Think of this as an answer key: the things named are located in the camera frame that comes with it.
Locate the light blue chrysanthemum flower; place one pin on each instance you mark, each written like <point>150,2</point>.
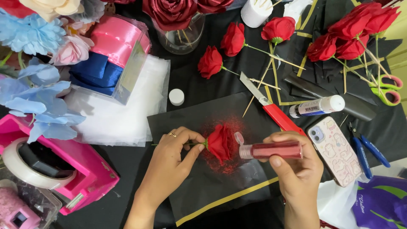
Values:
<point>31,33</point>

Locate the white glue stick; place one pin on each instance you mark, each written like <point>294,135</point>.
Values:
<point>318,106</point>

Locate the pink tape dispenser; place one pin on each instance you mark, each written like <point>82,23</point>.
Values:
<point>89,178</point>

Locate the blue satin ribbon roll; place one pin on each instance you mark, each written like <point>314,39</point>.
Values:
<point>95,73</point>

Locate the bundle of wooden skewers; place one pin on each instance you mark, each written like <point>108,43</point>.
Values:
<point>265,3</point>

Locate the white plastic bag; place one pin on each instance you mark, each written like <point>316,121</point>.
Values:
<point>335,203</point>

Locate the white round cap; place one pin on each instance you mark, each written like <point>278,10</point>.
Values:
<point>176,97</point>

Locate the bright red fabric flower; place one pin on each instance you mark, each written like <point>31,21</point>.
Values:
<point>12,6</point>

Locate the white crumpled paper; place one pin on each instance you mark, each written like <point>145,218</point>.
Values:
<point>294,11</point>

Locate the red box cutter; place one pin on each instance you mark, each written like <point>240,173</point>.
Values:
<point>279,117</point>

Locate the person's right hand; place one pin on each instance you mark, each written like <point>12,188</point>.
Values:
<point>302,178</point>

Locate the glitter-dusted red artificial rose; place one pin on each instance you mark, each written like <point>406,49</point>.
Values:
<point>218,143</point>

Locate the pink satin ribbon roll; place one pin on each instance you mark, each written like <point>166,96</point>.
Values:
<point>116,39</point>

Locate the red glitter tube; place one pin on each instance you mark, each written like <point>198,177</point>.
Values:
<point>273,150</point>

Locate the white cup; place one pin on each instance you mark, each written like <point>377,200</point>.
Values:
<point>256,14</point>

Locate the pink glittery gadget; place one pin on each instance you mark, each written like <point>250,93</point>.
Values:
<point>14,211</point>

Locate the pile of black gold-edged paper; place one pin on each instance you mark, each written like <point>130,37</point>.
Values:
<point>321,73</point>

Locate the spilled red glitter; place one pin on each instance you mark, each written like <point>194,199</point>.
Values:
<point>227,167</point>

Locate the clear plastic ribbon box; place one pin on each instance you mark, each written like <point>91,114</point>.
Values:
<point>133,73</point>

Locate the phone in pink patterned case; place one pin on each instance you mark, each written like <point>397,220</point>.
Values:
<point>337,152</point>

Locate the stack of white tissue sheets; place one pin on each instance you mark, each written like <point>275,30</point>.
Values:
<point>117,121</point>

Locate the black gold-edged wrapping sheet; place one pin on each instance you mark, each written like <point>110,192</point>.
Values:
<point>203,187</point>

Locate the green and pink scissors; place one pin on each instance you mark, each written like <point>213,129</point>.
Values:
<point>386,92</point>

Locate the pale pink artificial rose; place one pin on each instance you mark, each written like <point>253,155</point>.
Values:
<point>72,49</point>

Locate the purple printed bag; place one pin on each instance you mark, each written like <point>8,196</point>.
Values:
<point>384,203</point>

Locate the cream artificial rose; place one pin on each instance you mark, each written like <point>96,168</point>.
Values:
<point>52,8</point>

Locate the red artificial rose on skewer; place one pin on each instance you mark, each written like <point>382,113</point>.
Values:
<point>210,62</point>
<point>278,29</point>
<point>321,48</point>
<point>233,38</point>
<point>383,17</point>
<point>351,47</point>
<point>349,22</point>

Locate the light blue hydrangea flowers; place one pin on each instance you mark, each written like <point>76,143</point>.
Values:
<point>38,101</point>

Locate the clear glass vase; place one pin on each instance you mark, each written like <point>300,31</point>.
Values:
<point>181,39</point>

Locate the clear plastic container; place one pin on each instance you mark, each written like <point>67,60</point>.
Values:
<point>47,203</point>

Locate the dark red satin rose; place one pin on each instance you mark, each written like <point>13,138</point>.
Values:
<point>170,12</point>
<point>214,4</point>

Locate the black paper roll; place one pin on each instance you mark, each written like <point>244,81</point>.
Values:
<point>359,106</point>

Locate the person's left hand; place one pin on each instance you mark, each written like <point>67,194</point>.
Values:
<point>165,168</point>

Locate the grey artificial flower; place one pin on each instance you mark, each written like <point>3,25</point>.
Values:
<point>92,11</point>

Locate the clear adhesive tape roll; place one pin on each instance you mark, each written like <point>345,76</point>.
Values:
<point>19,170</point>

